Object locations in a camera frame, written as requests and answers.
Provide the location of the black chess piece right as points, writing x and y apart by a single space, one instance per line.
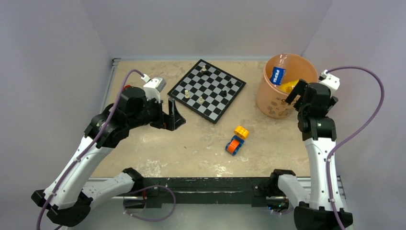
229 84

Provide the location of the aluminium table frame rail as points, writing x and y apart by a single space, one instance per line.
109 74

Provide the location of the white chess piece left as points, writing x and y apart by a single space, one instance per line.
186 94

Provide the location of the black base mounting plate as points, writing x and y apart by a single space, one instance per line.
253 191

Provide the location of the yellow toy block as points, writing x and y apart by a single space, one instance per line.
241 132

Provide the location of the black chess piece top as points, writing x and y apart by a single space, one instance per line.
206 72

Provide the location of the blue pepsi bottle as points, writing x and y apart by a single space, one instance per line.
279 69

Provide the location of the black white chessboard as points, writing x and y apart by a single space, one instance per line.
208 87

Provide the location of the yellow juice bottle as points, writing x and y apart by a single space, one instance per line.
289 86

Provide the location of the orange blue toy car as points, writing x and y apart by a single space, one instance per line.
234 145

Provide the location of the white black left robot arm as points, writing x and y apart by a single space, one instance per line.
67 202

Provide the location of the orange plastic bin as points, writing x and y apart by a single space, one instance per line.
270 99

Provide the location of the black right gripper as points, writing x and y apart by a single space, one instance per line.
298 90

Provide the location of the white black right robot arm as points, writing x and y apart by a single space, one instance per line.
322 208

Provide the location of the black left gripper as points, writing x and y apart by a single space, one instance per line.
175 119

